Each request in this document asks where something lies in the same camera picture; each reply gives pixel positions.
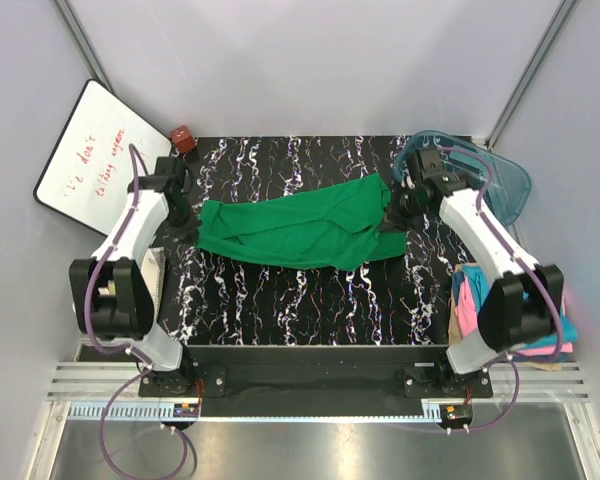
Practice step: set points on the spiral bound manual booklet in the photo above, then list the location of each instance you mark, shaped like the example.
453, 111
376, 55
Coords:
153, 272

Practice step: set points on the small red-brown box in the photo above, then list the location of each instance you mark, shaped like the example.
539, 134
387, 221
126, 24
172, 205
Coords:
183, 140

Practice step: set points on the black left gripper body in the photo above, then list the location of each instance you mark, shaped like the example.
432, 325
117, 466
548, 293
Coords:
180, 215

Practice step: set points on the aluminium frame rail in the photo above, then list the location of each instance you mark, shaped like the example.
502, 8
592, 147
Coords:
564, 384

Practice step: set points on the folded pink t-shirt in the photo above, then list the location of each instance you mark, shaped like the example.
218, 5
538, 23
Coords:
466, 314

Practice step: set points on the white whiteboard with red writing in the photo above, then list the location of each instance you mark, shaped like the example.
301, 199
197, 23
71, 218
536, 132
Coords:
88, 172

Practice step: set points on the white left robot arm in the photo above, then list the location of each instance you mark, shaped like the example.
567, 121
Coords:
113, 304

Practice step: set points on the folded tan t-shirt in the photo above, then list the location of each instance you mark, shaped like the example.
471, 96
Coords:
455, 320

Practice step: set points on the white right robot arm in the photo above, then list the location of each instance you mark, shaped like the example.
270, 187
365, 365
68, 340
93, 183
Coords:
521, 316

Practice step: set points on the clear blue plastic bin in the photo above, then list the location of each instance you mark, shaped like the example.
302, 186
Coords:
509, 185

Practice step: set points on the white slotted cable duct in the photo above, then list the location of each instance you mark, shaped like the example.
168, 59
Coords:
135, 410

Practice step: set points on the folded blue t-shirt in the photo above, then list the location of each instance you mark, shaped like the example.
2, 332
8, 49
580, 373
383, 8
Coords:
475, 280

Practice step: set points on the green t-shirt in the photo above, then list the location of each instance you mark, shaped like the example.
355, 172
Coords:
336, 226

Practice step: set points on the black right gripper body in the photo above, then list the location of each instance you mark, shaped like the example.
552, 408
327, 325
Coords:
408, 209

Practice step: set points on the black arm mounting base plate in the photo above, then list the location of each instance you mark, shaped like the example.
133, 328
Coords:
285, 406

